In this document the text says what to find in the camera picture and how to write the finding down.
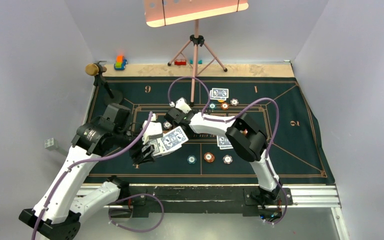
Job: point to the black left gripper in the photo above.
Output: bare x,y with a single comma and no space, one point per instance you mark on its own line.
139,156

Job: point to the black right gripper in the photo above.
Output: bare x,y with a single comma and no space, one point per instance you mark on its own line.
186,112

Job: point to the blue playing card deck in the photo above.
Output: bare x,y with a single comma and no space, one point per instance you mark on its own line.
169,142

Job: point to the green chips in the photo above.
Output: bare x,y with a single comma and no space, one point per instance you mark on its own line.
212,106

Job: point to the green poker chip stack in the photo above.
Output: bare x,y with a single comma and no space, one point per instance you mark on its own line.
191,159

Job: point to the blue backed playing card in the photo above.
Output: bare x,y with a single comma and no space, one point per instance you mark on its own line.
222,141

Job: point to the red yellow poker chip stack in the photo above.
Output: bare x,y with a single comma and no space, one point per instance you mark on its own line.
209,157

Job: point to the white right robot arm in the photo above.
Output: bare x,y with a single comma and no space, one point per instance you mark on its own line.
248,139

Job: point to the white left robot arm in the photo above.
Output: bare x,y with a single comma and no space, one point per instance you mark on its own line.
59,214

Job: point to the red toy block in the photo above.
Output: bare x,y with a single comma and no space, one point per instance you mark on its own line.
180,62

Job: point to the teal toy block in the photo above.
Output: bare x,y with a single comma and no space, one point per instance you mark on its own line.
191,61

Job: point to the colourful toy block car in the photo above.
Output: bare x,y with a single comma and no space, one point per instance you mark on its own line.
120,63

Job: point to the grey toy brick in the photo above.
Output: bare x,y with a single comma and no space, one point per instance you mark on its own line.
51,144

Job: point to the dark green poker mat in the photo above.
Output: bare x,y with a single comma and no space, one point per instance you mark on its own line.
277,104

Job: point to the pink tripod music stand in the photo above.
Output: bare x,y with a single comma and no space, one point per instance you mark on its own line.
162,13

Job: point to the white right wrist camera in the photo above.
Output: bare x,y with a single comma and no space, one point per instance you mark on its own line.
182,105

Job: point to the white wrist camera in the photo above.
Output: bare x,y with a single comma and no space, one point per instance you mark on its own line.
182,105
153,131

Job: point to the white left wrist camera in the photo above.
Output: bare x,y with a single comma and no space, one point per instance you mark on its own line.
153,131

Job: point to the aluminium frame rail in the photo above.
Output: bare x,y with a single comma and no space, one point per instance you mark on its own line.
304,196

